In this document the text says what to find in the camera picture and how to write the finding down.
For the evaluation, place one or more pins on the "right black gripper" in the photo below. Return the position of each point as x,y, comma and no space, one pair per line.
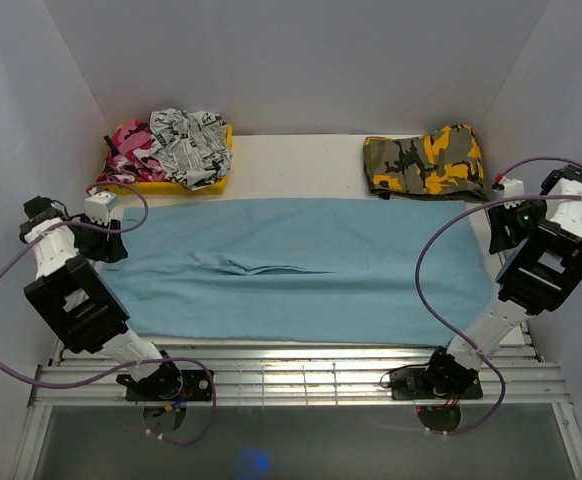
499,216

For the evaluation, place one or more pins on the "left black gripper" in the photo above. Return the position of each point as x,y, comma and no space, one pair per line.
111,251

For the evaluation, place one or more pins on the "light blue trousers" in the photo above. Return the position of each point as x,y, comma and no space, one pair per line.
310,270

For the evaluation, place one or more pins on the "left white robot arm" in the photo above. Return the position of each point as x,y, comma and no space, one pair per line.
73,299

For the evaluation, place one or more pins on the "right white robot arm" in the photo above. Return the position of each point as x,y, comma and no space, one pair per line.
543,236

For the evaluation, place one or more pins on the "camouflage yellow green trousers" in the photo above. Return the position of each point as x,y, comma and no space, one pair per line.
444,165

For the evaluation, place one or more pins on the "pink camouflage trousers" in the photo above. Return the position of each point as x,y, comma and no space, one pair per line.
129,158

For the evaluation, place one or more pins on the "white black print trousers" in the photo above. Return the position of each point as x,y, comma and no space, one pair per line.
191,147

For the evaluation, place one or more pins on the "yellow plastic tray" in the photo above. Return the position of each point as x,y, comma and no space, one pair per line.
170,188

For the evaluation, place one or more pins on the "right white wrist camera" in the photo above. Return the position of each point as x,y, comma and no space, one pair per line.
508,189

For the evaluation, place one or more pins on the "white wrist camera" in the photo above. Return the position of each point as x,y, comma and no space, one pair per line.
508,189
98,207

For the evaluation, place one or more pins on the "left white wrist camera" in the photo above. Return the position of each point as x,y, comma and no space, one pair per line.
98,207

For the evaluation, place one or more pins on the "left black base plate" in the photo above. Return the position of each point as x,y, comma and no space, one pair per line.
190,385

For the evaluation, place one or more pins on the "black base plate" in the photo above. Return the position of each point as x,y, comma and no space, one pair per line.
414,383
190,385

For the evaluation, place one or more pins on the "aluminium rail frame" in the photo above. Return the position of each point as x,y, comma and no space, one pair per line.
287,373

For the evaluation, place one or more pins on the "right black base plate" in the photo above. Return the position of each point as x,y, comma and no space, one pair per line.
414,383

